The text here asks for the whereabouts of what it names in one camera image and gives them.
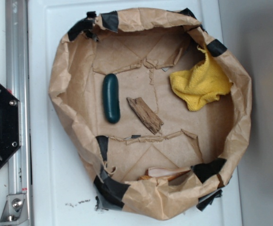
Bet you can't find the metal corner bracket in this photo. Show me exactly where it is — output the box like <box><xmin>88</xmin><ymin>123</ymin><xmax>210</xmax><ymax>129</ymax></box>
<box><xmin>0</xmin><ymin>194</ymin><xmax>30</xmax><ymax>226</ymax></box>

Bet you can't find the dark green oblong object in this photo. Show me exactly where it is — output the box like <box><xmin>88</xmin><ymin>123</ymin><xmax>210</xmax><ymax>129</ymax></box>
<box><xmin>102</xmin><ymin>73</ymin><xmax>121</xmax><ymax>124</ymax></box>

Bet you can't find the aluminium extrusion rail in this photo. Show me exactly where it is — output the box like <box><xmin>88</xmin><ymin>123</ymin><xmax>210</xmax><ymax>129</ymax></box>
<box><xmin>5</xmin><ymin>0</ymin><xmax>32</xmax><ymax>195</ymax></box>

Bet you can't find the yellow cloth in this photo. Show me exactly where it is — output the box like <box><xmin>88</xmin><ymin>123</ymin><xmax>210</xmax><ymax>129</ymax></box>
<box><xmin>169</xmin><ymin>45</ymin><xmax>232</xmax><ymax>112</ymax></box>

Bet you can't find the brown paper bag tray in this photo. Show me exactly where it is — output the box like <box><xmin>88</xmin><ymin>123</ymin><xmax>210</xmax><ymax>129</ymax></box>
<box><xmin>49</xmin><ymin>8</ymin><xmax>252</xmax><ymax>220</ymax></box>

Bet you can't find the pale pink toy piece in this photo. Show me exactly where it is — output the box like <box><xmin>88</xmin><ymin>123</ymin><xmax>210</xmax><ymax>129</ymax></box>
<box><xmin>138</xmin><ymin>167</ymin><xmax>191</xmax><ymax>181</ymax></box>

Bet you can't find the brown wood piece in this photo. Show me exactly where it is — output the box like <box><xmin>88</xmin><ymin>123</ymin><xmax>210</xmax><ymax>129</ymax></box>
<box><xmin>127</xmin><ymin>97</ymin><xmax>164</xmax><ymax>135</ymax></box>

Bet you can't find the white tray board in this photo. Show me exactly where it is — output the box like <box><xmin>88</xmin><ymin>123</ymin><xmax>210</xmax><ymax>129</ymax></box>
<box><xmin>27</xmin><ymin>0</ymin><xmax>242</xmax><ymax>226</ymax></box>

